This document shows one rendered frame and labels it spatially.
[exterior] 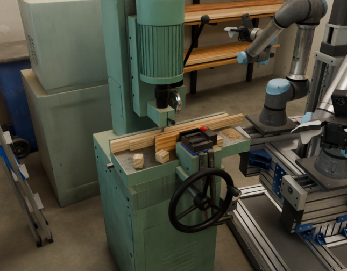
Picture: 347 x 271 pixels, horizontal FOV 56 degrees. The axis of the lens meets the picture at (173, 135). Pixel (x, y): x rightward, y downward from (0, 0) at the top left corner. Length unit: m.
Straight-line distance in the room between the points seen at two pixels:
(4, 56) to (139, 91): 1.71
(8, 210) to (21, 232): 0.28
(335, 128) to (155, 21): 0.68
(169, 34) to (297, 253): 1.37
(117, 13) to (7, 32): 2.22
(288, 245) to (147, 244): 0.85
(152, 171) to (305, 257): 1.05
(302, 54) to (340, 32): 0.33
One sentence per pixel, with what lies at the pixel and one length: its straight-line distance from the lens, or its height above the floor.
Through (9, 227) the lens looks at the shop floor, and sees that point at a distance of 2.58.
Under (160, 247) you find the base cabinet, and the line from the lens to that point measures 1.59.
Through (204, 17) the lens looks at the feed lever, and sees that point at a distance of 1.26.
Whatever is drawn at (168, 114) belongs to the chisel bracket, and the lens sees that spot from 1.35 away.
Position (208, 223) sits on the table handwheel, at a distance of 1.36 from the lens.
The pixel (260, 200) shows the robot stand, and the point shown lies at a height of 0.21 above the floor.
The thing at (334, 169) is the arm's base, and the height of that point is 0.85.
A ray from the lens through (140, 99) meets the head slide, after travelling 1.43.
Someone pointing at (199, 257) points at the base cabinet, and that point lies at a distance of 1.81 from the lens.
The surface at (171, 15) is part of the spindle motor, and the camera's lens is 1.21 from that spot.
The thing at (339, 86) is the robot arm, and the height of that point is 1.25.
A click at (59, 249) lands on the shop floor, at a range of 2.31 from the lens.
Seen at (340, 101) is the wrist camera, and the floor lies 1.30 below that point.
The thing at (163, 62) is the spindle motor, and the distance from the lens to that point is 1.24.
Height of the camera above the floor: 1.63
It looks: 29 degrees down
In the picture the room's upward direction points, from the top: straight up
